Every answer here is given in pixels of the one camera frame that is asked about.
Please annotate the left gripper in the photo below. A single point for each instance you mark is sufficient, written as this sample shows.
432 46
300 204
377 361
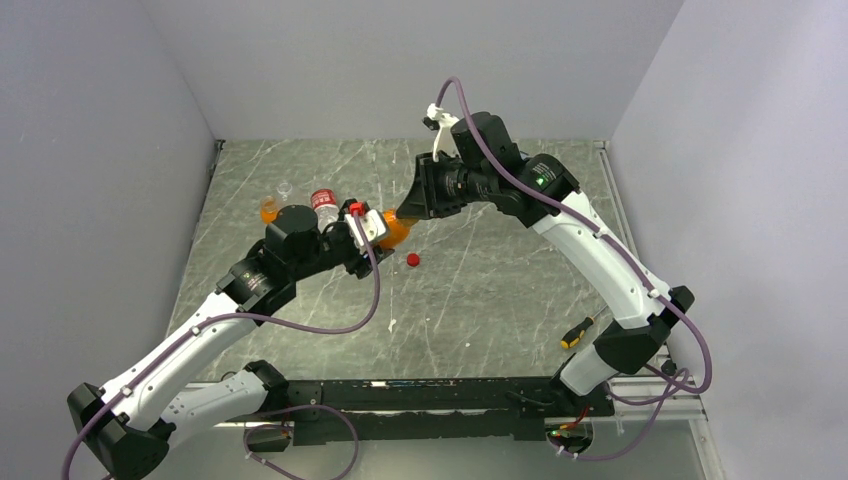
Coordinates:
358 263

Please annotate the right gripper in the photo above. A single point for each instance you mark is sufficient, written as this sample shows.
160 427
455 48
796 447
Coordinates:
425 200

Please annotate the orange juice bottle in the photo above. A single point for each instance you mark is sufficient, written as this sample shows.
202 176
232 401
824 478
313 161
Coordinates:
398 229

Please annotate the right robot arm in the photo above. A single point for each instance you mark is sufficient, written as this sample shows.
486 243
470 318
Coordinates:
476 161

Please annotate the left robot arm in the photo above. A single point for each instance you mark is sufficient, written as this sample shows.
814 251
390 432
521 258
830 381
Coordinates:
131 422

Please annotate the clear red-label water bottle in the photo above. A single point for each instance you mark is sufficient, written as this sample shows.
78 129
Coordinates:
325 206

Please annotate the small clear orange bottle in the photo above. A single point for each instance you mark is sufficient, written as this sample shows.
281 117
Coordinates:
269 207

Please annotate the black yellow screwdriver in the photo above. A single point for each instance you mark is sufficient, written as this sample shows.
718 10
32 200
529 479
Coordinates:
574 336

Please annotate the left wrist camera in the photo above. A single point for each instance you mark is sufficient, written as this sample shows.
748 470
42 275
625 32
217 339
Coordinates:
367 226

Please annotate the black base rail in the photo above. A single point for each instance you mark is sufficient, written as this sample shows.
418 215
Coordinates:
519 408

